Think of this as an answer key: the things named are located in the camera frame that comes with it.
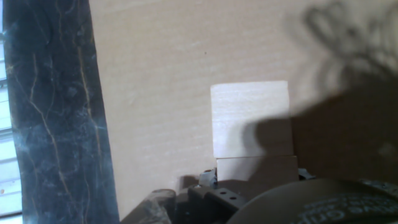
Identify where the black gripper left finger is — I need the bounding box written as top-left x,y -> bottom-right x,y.
120,167 -> 249,224

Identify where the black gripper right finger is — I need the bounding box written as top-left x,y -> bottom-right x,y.
297,167 -> 317,182

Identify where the brown cardboard sheet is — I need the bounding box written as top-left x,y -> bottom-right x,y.
88,0 -> 398,220

